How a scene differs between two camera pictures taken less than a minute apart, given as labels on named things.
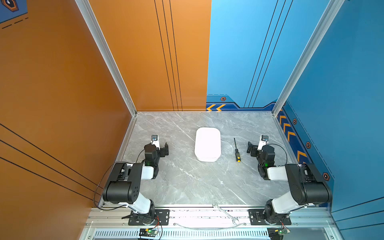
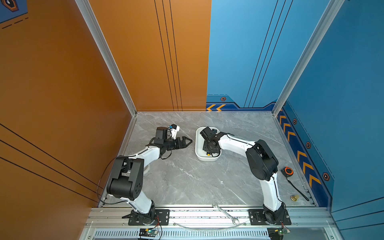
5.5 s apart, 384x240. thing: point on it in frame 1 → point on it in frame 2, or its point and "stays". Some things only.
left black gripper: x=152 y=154 → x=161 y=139
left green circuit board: x=148 y=232 stays
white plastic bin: x=207 y=146 stays
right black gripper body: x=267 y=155 → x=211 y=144
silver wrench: x=215 y=205 stays
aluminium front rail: x=210 y=219 stays
